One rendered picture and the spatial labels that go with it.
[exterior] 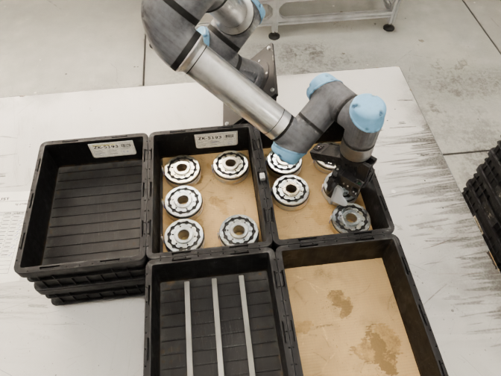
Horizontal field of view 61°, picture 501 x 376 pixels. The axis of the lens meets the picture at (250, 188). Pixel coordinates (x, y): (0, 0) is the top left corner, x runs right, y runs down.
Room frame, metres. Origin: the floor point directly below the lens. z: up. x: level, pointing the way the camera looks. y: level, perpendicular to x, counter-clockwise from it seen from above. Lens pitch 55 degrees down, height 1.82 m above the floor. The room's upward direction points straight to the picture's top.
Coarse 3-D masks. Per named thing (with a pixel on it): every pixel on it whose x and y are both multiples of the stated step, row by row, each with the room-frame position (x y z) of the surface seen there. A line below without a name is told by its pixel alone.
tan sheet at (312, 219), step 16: (304, 160) 0.79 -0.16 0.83; (272, 176) 0.73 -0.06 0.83; (304, 176) 0.73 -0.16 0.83; (320, 176) 0.73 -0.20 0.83; (320, 192) 0.67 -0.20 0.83; (304, 208) 0.62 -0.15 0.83; (320, 208) 0.62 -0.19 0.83; (288, 224) 0.57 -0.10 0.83; (304, 224) 0.57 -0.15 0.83; (320, 224) 0.57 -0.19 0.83
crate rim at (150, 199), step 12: (156, 132) 0.81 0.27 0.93; (168, 132) 0.81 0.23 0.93; (180, 132) 0.81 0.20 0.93; (192, 132) 0.82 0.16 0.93; (252, 132) 0.81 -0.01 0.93; (252, 144) 0.77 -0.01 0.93; (264, 192) 0.61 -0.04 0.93; (264, 204) 0.57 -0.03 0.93; (264, 216) 0.54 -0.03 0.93; (168, 252) 0.44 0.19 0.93; (180, 252) 0.44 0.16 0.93; (192, 252) 0.44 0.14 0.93; (204, 252) 0.44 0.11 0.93; (216, 252) 0.44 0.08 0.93
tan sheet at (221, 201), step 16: (208, 160) 0.79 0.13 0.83; (208, 176) 0.73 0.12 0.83; (208, 192) 0.67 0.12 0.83; (224, 192) 0.67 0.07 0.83; (240, 192) 0.67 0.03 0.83; (208, 208) 0.62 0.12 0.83; (224, 208) 0.62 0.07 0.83; (240, 208) 0.62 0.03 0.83; (256, 208) 0.62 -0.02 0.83; (208, 224) 0.57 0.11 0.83; (256, 224) 0.57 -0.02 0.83; (208, 240) 0.52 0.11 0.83
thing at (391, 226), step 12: (264, 168) 0.69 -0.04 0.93; (372, 180) 0.65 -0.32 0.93; (384, 204) 0.57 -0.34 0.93; (384, 216) 0.54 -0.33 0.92; (276, 228) 0.50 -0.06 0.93; (384, 228) 0.50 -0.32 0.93; (276, 240) 0.47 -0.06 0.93; (288, 240) 0.47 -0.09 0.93; (300, 240) 0.47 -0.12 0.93; (312, 240) 0.47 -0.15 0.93; (324, 240) 0.47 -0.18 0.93
